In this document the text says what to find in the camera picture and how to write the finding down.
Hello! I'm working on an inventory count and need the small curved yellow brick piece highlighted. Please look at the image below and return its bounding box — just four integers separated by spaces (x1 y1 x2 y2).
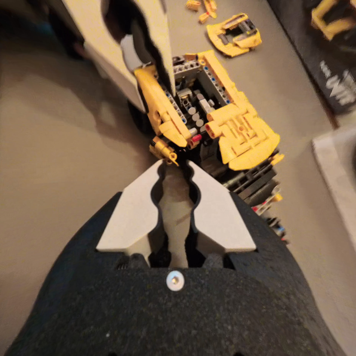
149 136 179 167

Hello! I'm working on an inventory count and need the yellow toy brick car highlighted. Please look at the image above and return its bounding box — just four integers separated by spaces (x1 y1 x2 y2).
133 50 288 245

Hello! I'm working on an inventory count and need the yellow brick car hood assembly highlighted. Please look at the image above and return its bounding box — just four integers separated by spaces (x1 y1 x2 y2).
206 13 262 58

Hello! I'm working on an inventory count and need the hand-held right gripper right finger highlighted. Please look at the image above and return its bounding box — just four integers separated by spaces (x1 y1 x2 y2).
186 160 257 268

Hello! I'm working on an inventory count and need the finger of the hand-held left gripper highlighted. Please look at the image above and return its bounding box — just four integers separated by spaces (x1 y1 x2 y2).
133 0 177 96
61 0 155 112

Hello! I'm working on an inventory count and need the grey desk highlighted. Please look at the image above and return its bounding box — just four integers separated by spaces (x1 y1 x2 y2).
0 0 356 356

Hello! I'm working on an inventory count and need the long yellow grey brick assembly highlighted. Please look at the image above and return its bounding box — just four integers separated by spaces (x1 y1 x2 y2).
204 0 218 19

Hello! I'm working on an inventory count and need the dark toy car set box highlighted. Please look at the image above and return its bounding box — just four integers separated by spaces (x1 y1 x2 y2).
268 0 356 116

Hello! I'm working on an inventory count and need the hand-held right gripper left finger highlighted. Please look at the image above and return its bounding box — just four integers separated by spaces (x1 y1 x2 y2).
95 159 171 268

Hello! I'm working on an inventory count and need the white instruction booklet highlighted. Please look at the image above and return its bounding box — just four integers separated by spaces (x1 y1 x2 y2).
311 126 356 251

